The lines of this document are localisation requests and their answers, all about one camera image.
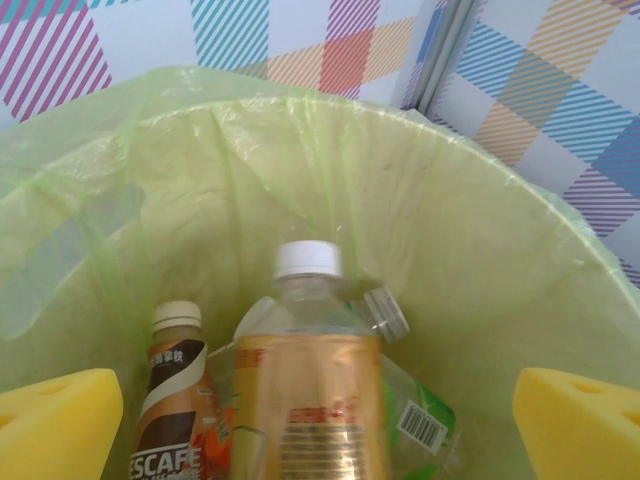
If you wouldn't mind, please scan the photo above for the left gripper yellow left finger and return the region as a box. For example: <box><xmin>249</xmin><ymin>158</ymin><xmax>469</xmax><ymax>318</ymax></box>
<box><xmin>0</xmin><ymin>367</ymin><xmax>125</xmax><ymax>480</ymax></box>

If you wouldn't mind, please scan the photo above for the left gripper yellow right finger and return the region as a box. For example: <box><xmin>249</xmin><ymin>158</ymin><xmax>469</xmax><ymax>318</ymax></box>
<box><xmin>513</xmin><ymin>367</ymin><xmax>640</xmax><ymax>480</ymax></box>

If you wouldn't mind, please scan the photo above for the brown coffee bottle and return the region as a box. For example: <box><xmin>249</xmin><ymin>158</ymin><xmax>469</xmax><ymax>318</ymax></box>
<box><xmin>127</xmin><ymin>300</ymin><xmax>236</xmax><ymax>480</ymax></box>

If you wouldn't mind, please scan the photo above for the green label clear bottle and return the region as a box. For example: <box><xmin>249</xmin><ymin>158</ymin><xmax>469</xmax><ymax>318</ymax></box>
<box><xmin>349</xmin><ymin>287</ymin><xmax>459</xmax><ymax>480</ymax></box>

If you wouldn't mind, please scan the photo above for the gold label tea bottle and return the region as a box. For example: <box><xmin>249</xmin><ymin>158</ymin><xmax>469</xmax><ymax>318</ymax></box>
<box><xmin>229</xmin><ymin>240</ymin><xmax>394</xmax><ymax>480</ymax></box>

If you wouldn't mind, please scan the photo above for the bin with yellow-green bag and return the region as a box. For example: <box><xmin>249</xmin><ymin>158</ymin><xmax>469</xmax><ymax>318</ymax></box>
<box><xmin>0</xmin><ymin>64</ymin><xmax>640</xmax><ymax>480</ymax></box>

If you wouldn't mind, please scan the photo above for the aluminium frame post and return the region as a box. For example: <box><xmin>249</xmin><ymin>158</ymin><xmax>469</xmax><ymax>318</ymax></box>
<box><xmin>399</xmin><ymin>0</ymin><xmax>489</xmax><ymax>114</ymax></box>

